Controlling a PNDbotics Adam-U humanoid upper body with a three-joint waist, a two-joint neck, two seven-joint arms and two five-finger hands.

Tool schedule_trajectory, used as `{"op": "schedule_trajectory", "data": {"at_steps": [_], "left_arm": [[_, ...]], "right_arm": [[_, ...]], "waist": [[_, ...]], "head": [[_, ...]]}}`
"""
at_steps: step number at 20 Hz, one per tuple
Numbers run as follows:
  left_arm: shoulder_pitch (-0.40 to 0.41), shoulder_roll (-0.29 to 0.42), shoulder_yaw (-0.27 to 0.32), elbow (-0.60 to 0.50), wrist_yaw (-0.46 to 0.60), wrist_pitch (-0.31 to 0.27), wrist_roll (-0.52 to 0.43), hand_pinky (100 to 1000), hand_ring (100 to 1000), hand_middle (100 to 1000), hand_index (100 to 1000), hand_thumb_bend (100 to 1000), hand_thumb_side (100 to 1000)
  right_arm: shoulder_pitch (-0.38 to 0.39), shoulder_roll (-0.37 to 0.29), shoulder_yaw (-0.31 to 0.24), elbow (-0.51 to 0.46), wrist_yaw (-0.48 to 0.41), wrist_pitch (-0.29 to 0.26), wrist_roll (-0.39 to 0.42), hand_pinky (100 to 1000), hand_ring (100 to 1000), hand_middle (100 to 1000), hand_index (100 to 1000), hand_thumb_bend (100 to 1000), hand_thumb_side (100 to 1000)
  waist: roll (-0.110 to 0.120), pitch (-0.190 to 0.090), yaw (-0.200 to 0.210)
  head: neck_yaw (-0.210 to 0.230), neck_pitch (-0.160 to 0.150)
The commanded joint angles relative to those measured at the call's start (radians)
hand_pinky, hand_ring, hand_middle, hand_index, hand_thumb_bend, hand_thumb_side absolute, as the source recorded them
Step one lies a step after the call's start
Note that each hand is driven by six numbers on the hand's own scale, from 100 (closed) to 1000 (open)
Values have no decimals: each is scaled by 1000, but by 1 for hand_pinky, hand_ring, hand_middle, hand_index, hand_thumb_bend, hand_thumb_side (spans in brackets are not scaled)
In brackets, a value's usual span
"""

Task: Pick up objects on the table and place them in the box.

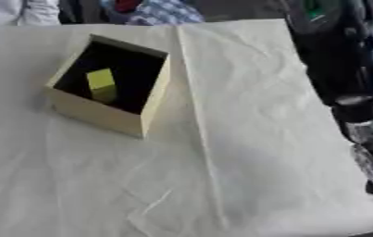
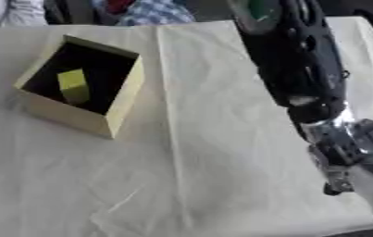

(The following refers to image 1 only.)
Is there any yellow rectangular block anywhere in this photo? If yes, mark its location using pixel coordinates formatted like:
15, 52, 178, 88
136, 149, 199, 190
83, 68, 118, 105

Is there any tan cardboard box black inside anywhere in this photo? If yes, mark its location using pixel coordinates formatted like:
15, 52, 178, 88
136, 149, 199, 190
44, 33, 173, 140

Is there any person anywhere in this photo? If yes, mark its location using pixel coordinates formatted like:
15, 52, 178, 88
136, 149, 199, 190
0, 0, 63, 27

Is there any blue white checked bag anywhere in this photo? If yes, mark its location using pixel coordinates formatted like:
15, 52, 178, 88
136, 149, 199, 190
98, 0, 207, 26

